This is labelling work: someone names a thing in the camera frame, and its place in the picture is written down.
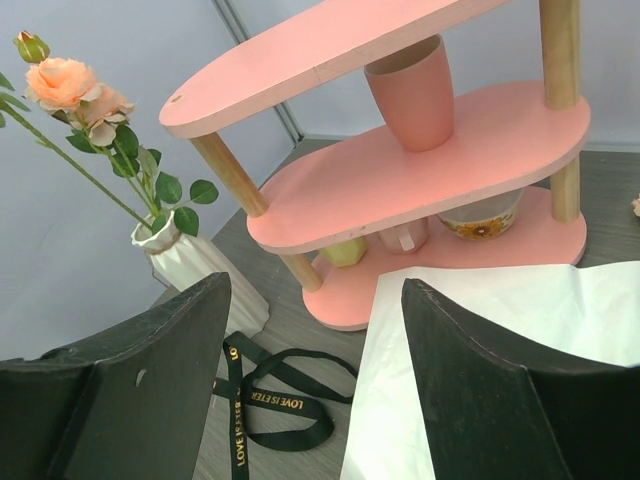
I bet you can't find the pink mug lower shelf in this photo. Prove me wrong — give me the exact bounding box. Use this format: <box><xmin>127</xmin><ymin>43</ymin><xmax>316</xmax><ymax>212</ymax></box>
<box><xmin>378</xmin><ymin>218</ymin><xmax>429</xmax><ymax>254</ymax></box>

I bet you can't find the pink cup on shelf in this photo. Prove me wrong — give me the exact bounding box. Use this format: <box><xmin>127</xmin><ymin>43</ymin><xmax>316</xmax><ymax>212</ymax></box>
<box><xmin>364</xmin><ymin>34</ymin><xmax>454</xmax><ymax>152</ymax></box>

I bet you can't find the sunflower pattern ceramic bowl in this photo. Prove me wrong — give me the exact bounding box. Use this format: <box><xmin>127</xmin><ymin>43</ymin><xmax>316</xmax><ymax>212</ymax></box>
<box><xmin>437</xmin><ymin>189</ymin><xmax>524</xmax><ymax>241</ymax></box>

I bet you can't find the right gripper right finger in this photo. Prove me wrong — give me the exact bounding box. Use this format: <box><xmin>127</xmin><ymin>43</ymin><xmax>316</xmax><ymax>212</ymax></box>
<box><xmin>401</xmin><ymin>279</ymin><xmax>639</xmax><ymax>479</ymax></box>

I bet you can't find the pink three-tier wooden shelf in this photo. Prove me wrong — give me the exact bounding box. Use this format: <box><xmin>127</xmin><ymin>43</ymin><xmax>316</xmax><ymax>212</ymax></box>
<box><xmin>159</xmin><ymin>1</ymin><xmax>591</xmax><ymax>330</ymax></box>

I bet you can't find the black ribbon gold lettering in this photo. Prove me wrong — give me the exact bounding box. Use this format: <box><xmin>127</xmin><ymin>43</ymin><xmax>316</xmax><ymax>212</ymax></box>
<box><xmin>212</xmin><ymin>332</ymin><xmax>358</xmax><ymax>479</ymax></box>

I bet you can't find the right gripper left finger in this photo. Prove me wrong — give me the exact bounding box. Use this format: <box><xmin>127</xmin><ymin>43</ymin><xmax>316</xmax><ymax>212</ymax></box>
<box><xmin>1</xmin><ymin>273</ymin><xmax>231</xmax><ymax>479</ymax></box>

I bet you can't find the white wrapping paper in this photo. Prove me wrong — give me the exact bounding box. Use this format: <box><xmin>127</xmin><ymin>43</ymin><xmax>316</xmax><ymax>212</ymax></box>
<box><xmin>341</xmin><ymin>261</ymin><xmax>639</xmax><ymax>479</ymax></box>

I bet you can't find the yellow green small cup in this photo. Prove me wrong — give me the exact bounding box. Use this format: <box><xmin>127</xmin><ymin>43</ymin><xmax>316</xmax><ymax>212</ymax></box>
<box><xmin>319</xmin><ymin>237</ymin><xmax>368</xmax><ymax>268</ymax></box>

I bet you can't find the white ribbed ceramic vase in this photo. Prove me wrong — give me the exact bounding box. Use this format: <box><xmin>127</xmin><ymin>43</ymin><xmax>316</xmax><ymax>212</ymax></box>
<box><xmin>131</xmin><ymin>213</ymin><xmax>270</xmax><ymax>337</ymax></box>

